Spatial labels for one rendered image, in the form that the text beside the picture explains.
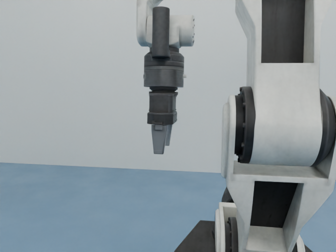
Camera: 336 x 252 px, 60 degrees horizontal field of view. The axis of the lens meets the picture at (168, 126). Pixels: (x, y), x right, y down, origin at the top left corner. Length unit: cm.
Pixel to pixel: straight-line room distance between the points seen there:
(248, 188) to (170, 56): 30
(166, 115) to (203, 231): 57
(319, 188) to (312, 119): 13
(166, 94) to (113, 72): 150
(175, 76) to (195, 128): 143
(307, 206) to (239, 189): 12
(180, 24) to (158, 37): 6
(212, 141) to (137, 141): 53
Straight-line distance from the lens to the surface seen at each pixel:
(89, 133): 221
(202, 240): 102
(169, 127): 70
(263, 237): 70
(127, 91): 207
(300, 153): 52
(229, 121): 51
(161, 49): 59
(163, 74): 61
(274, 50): 58
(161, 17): 60
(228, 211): 86
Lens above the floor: 71
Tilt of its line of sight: 11 degrees down
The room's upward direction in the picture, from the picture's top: straight up
